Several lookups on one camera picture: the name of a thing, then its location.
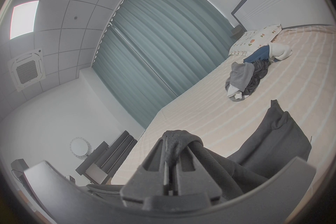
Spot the blue-green curtain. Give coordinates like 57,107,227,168
92,25,179,129
109,0,235,96

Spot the white printed pillow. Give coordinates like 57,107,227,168
228,24,282,56

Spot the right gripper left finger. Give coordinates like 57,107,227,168
120,136,170,201

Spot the black chest of drawers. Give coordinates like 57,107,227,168
76,130,138,184

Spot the bed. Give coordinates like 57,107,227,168
111,0,336,193

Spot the pile of clothes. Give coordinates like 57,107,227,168
225,43,293,102

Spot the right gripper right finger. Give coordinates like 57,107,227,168
171,142,223,201

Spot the grey bedside table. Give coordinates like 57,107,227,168
230,25,243,39

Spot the black T-shirt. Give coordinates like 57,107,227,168
162,99,313,196

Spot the ceiling light panel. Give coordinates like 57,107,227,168
10,0,39,40

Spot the ceiling air conditioner vent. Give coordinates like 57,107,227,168
8,47,47,91

